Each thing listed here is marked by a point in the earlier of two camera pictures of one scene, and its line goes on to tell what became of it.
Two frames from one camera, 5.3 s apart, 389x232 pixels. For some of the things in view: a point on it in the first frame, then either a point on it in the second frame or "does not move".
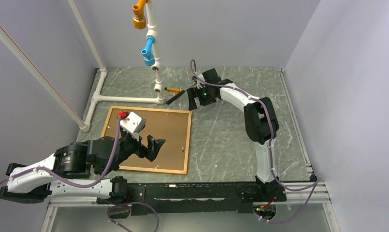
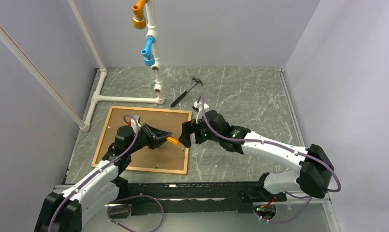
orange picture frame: x=173 y=126 does not move
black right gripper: x=193 y=93 -> x=188 y=127
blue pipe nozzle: x=149 y=59 does not move
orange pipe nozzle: x=139 y=21 does not move
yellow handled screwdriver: x=171 y=89 -> x=172 y=140
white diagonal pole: x=36 y=72 does not move
